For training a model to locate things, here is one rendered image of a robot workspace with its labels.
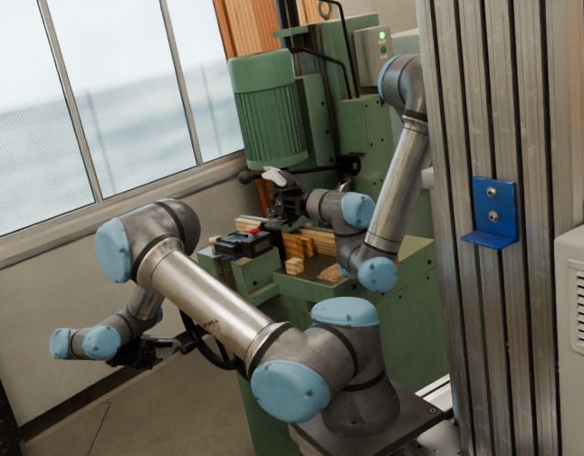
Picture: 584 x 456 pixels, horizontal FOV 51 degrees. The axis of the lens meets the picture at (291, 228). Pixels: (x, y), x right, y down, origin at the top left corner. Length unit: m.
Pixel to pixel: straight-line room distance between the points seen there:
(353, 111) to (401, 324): 0.67
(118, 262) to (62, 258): 1.75
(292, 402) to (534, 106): 0.56
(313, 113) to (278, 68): 0.19
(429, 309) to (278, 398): 1.12
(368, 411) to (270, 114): 0.86
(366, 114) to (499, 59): 0.92
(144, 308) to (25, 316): 1.43
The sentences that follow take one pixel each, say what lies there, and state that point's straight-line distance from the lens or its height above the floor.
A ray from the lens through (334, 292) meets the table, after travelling 1.54.
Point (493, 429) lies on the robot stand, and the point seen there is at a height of 0.83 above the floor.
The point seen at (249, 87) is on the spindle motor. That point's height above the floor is 1.39.
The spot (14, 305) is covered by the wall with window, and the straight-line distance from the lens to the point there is 2.85.
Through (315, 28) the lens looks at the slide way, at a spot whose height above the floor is 1.51.
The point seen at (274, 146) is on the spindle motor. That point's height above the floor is 1.23.
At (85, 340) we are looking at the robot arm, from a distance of 1.51.
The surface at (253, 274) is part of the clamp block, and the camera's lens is 1.65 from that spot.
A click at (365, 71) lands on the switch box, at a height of 1.36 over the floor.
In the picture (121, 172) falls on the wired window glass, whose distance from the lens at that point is 3.09.
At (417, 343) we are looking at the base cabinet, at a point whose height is 0.50.
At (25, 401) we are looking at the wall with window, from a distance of 3.00.
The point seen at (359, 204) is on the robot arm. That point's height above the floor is 1.15.
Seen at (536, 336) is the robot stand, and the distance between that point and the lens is 0.98.
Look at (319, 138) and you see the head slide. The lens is 1.79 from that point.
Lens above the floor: 1.54
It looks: 18 degrees down
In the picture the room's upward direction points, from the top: 10 degrees counter-clockwise
